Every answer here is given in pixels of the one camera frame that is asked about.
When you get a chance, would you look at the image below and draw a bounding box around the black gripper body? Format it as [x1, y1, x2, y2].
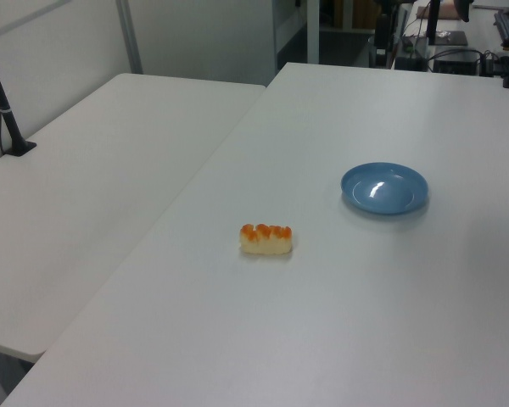
[374, 12, 393, 49]

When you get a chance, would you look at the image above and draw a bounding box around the bread with orange topping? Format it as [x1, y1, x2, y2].
[238, 222, 294, 257]

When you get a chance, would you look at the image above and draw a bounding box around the blue round plate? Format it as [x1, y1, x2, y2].
[339, 162, 430, 217]

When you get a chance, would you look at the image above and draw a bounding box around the wooden board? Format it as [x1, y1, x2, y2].
[333, 0, 388, 31]

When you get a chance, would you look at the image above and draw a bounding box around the black upright pole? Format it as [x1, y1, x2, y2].
[426, 0, 441, 47]

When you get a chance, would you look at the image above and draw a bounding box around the brown cardboard box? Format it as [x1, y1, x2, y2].
[417, 0, 460, 20]

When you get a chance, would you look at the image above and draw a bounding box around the black flat pad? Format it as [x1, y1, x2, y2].
[432, 30, 468, 47]

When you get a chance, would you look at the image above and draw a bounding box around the black computer box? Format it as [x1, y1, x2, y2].
[432, 49, 482, 75]

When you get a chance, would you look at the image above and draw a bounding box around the black rounded object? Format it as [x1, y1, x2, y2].
[452, 0, 475, 23]

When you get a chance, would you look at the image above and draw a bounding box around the black keyboard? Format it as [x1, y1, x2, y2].
[493, 11, 509, 42]

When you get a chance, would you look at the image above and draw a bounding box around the grey metal partition post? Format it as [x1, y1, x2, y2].
[116, 0, 144, 75]

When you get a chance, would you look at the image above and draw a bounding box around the black camera stand with band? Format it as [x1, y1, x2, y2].
[0, 31, 38, 159]

